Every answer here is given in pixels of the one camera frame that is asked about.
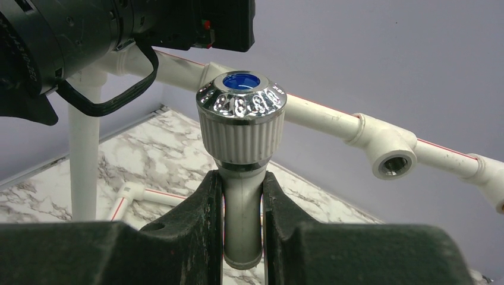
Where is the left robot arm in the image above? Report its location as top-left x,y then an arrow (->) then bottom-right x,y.
1,0 -> 256,126

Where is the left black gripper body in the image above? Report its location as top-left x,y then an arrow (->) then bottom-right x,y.
118,0 -> 256,52

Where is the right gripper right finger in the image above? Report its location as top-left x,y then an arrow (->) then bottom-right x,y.
262,172 -> 473,284

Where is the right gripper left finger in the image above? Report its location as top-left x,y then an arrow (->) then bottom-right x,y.
1,170 -> 223,284

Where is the white PVC pipe frame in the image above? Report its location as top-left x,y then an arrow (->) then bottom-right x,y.
93,47 -> 503,214

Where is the white faucet chrome knob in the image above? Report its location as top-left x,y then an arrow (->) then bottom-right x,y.
196,71 -> 288,270

